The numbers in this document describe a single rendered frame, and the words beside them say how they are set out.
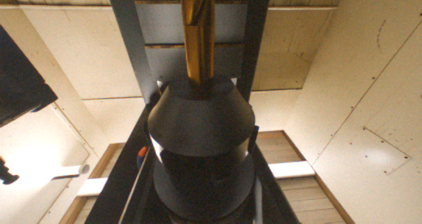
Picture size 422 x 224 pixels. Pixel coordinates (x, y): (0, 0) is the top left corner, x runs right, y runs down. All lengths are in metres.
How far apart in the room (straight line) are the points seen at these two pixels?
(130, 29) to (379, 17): 1.30
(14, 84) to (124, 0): 0.57
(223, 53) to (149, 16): 0.36
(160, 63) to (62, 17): 0.77
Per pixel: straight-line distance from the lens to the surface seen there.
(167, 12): 0.71
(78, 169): 1.26
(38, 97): 0.32
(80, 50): 1.38
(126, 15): 0.80
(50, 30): 1.44
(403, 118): 1.18
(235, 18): 0.72
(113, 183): 0.60
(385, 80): 1.20
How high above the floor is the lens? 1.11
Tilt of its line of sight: 35 degrees up
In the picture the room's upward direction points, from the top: 180 degrees clockwise
